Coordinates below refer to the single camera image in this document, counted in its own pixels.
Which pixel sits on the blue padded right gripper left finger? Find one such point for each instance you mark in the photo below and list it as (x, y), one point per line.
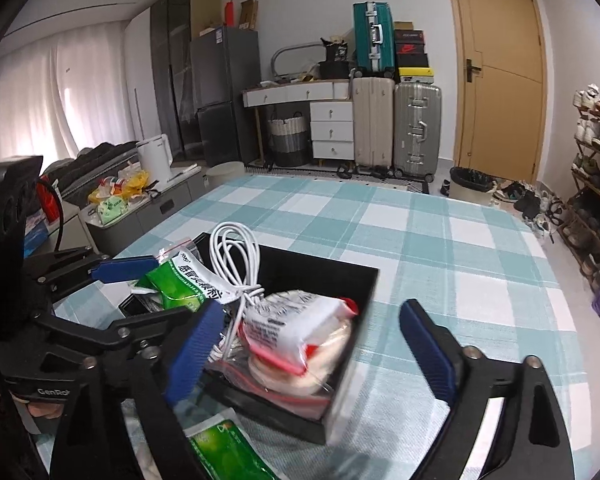
(92, 440)

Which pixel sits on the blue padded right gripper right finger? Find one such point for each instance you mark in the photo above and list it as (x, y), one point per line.
(531, 440)

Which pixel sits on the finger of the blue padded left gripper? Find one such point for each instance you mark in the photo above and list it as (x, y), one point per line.
(123, 269)

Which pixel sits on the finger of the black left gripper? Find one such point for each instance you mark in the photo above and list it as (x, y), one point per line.
(169, 331)

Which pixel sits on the green white wipes pack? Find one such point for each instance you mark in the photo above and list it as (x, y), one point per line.
(183, 281)

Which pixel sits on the red white tissue pack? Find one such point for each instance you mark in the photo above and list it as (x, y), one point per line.
(284, 329)

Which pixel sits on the person's left hand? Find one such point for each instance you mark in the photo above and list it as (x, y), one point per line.
(41, 409)

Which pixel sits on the yellow snack bags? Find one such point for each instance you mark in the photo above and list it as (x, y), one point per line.
(115, 195)

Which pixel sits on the grey storage cabinet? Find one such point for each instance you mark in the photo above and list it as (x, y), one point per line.
(142, 215)

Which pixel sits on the red can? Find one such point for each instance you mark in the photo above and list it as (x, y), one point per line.
(48, 199)

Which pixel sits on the white kettle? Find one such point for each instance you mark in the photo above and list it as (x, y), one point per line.
(156, 158)

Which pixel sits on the round white stool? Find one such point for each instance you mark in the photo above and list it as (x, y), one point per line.
(223, 173)

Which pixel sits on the black cardboard shoe box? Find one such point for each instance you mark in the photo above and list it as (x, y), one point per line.
(302, 406)

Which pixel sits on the teal checkered tablecloth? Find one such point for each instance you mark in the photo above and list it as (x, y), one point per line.
(477, 270)

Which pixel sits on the white curtain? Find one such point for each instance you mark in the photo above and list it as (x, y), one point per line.
(65, 93)

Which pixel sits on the striped laundry basket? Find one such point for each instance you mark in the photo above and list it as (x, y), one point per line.
(290, 140)

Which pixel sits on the dark grey refrigerator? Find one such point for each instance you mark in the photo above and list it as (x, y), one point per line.
(225, 64)

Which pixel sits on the shoes on floor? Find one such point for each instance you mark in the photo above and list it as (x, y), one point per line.
(542, 212)

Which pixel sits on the black tall cabinet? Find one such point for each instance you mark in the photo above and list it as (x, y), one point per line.
(173, 76)

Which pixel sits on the white drawer desk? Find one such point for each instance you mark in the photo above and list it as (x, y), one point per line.
(330, 113)

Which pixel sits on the black trash bin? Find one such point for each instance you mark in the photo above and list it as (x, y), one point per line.
(471, 186)

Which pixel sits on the black bag on desk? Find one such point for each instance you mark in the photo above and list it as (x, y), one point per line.
(336, 64)

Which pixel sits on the beige suitcase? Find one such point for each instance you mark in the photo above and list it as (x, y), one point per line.
(372, 100)

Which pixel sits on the silver suitcase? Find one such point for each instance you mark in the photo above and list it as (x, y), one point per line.
(417, 130)

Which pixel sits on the teal suitcase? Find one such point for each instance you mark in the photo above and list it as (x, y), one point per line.
(374, 39)

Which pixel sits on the stacked shoe boxes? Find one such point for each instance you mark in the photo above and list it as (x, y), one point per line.
(412, 60)

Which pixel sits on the wooden door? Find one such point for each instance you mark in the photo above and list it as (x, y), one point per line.
(501, 87)

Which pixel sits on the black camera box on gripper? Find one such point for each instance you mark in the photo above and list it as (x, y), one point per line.
(18, 177)

